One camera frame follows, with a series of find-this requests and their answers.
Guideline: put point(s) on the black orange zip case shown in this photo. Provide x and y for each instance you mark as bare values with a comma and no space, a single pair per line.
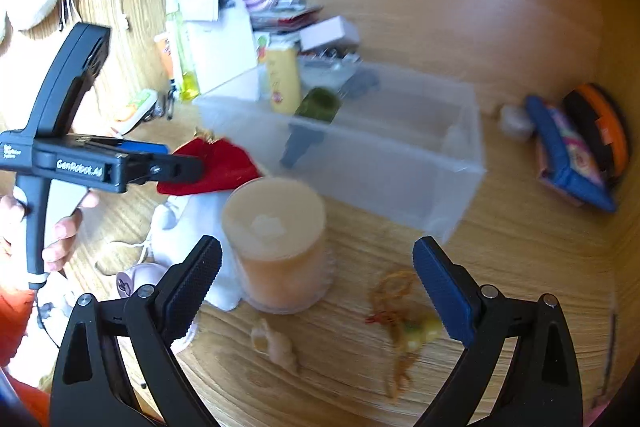
610,127

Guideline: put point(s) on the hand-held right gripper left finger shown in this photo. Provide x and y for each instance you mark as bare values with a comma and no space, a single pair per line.
196,274

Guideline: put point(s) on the beige spiral seashell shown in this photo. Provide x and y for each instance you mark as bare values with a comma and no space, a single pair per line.
272,342

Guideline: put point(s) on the white cardboard box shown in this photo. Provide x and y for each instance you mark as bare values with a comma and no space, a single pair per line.
330,32

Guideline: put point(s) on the red velvet pouch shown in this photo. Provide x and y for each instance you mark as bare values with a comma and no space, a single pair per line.
225,172

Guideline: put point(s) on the blue printed pouch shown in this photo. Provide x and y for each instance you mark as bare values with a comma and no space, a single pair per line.
550,132

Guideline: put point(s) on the pink round case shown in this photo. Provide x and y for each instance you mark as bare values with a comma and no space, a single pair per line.
135,279

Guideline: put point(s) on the yellow liquid bottle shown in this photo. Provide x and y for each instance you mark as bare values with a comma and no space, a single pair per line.
189,84

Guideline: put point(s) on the clear plastic drawer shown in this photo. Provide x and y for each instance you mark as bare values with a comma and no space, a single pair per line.
400,167

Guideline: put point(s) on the green bottle with grey cap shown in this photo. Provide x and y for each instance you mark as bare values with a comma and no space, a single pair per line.
315,107

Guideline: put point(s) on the green white key tag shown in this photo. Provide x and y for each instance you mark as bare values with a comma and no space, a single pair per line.
135,107

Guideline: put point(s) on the orange tube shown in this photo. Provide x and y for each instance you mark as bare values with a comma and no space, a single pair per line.
164,57

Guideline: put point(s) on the cream candle jar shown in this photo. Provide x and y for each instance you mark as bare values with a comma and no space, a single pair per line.
280,257

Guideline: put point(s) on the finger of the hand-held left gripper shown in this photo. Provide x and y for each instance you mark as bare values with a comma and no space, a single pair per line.
145,147
175,169

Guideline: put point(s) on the person's left hand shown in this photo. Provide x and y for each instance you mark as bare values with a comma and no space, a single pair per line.
62,237

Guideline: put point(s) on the fruit print packet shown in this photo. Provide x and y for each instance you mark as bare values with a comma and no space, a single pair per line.
262,44

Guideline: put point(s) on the wooden desktop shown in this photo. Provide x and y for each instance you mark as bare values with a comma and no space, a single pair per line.
500,257

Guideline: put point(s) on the person's orange clothing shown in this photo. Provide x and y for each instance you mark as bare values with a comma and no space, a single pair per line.
15,322

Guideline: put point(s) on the yellow lotion bottle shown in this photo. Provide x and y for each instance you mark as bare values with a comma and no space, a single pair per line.
282,77

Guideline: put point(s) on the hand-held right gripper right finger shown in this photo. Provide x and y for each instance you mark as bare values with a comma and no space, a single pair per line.
440,282

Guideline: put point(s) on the white paper bag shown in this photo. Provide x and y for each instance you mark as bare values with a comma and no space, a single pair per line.
220,52

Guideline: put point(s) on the white cloth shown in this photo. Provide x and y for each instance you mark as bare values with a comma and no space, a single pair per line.
200,217

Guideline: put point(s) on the pile of colourful packets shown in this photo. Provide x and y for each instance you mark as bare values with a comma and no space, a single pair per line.
280,14

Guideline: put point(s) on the tangle of rubber bands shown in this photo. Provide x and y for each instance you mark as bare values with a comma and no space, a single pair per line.
400,307

